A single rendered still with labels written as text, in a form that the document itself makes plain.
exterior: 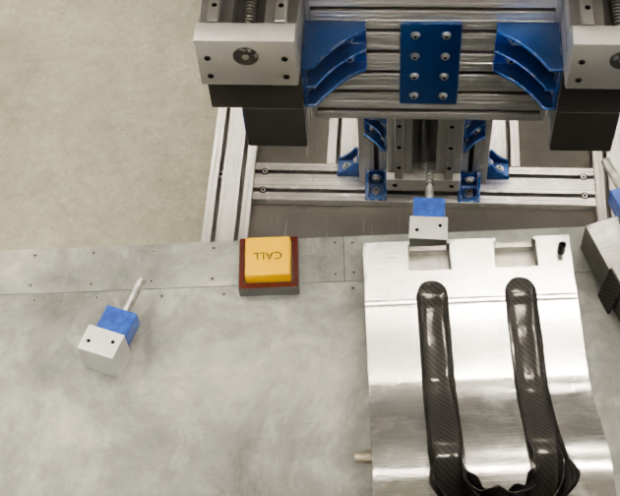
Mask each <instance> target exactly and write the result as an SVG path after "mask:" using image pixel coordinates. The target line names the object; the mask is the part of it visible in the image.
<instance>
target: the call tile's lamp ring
mask: <svg viewBox="0 0 620 496"><path fill-rule="evenodd" d="M245 239H246V238H244V239H240V252H239V288H263V287H288V286H298V237H297V236H292V237H290V241H292V255H293V281H290V282H265V283H244V261H245Z"/></svg>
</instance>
